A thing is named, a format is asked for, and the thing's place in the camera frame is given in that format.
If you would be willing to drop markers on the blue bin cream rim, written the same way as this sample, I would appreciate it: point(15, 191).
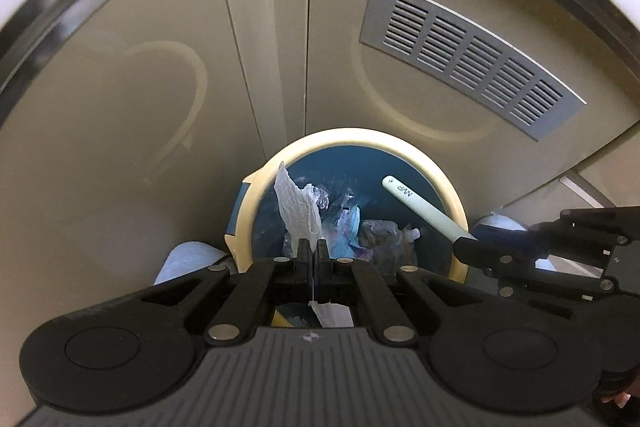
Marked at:
point(350, 137)

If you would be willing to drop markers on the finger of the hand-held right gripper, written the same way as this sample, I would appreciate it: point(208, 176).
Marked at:
point(500, 252)
point(590, 229)

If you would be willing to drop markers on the clear spouted pouch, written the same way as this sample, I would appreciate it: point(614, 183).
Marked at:
point(380, 239)

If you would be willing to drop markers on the pale green plastic stick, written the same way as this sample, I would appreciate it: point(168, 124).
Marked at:
point(415, 203)

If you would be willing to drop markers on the grey cabinet vent grille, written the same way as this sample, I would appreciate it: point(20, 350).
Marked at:
point(470, 57)

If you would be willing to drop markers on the crumpled clear wrapper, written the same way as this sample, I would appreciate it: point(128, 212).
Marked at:
point(317, 197)

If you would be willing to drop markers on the white slipper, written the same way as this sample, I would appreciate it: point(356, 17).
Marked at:
point(190, 259)

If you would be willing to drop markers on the white paper tissue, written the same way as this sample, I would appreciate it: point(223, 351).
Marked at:
point(297, 207)

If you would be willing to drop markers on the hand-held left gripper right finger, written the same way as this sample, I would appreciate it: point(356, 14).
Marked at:
point(322, 262)

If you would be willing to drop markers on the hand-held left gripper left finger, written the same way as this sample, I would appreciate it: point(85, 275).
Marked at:
point(305, 262)

